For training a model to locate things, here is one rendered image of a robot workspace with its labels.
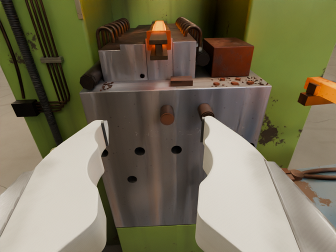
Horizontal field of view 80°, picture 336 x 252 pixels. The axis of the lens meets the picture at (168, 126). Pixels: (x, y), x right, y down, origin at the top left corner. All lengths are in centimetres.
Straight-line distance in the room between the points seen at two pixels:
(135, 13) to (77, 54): 37
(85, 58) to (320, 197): 69
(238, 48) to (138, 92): 22
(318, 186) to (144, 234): 52
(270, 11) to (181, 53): 28
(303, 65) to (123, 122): 53
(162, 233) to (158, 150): 33
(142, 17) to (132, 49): 48
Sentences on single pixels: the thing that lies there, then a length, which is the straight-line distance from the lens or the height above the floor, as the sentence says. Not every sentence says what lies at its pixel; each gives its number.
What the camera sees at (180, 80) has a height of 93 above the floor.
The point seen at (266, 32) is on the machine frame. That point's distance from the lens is 64.
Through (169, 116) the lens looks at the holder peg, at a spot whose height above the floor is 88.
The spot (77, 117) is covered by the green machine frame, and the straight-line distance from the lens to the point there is 71.
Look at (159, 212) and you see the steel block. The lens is 64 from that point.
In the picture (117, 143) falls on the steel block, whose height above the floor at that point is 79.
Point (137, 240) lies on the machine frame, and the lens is 77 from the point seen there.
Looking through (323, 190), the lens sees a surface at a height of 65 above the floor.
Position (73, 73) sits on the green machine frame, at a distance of 65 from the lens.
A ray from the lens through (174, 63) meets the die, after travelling 45.
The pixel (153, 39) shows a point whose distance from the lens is 34.
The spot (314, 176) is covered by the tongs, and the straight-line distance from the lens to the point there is 66.
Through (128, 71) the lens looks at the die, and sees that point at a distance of 46.
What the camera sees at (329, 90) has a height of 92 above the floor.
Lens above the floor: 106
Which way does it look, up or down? 31 degrees down
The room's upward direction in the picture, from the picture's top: 2 degrees counter-clockwise
